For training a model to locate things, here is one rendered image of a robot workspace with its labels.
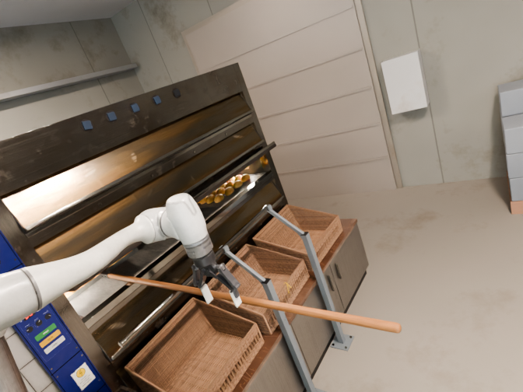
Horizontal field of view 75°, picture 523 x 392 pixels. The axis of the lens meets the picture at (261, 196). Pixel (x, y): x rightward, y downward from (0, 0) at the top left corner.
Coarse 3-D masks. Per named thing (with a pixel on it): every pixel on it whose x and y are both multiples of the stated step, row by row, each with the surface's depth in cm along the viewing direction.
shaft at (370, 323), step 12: (108, 276) 206; (120, 276) 198; (168, 288) 169; (180, 288) 164; (192, 288) 159; (228, 300) 144; (252, 300) 135; (264, 300) 133; (288, 312) 125; (300, 312) 121; (312, 312) 118; (324, 312) 116; (336, 312) 114; (360, 324) 107; (372, 324) 105; (384, 324) 103; (396, 324) 101
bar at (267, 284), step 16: (288, 224) 226; (304, 240) 224; (256, 272) 192; (320, 272) 232; (272, 288) 191; (320, 288) 237; (160, 304) 162; (144, 320) 154; (128, 336) 148; (288, 336) 200; (336, 336) 252; (352, 336) 255; (304, 368) 211; (304, 384) 216
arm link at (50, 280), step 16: (160, 208) 117; (144, 224) 112; (112, 240) 97; (128, 240) 105; (144, 240) 114; (160, 240) 117; (80, 256) 83; (96, 256) 86; (112, 256) 92; (32, 272) 73; (48, 272) 75; (64, 272) 78; (80, 272) 81; (96, 272) 86; (48, 288) 74; (64, 288) 77
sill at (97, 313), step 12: (264, 180) 288; (252, 192) 275; (228, 204) 258; (216, 216) 243; (168, 252) 214; (180, 252) 217; (156, 264) 203; (144, 276) 196; (132, 288) 190; (108, 300) 183; (120, 300) 185; (96, 312) 176
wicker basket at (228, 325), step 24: (192, 312) 216; (216, 312) 211; (192, 336) 211; (216, 336) 218; (240, 336) 209; (144, 360) 187; (168, 360) 197; (192, 360) 206; (216, 360) 199; (240, 360) 193; (144, 384) 175; (168, 384) 193; (192, 384) 189; (216, 384) 169
